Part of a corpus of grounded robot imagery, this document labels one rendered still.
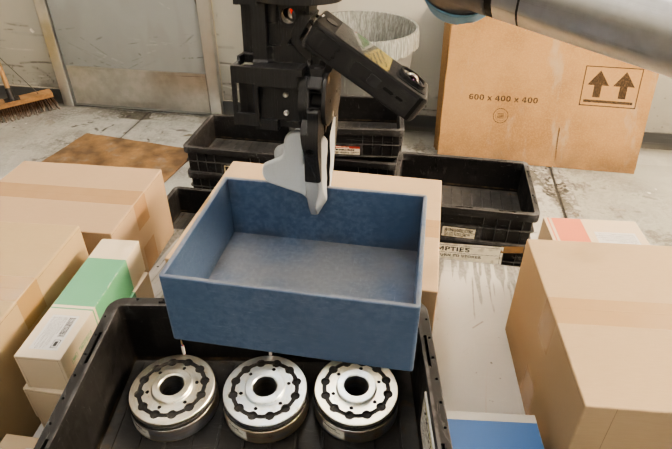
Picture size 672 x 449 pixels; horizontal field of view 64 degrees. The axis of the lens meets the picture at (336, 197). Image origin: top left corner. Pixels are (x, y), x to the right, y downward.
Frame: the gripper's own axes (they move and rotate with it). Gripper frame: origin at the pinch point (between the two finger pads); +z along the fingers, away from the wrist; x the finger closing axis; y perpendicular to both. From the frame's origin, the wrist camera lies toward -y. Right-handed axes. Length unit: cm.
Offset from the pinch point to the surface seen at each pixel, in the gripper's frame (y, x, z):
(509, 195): -36, -112, 54
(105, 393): 24.8, 6.6, 25.5
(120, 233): 42, -26, 26
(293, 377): 3.8, -0.7, 25.9
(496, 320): -25, -33, 39
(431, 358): -12.4, -0.3, 18.8
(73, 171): 60, -41, 23
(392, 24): 16, -241, 29
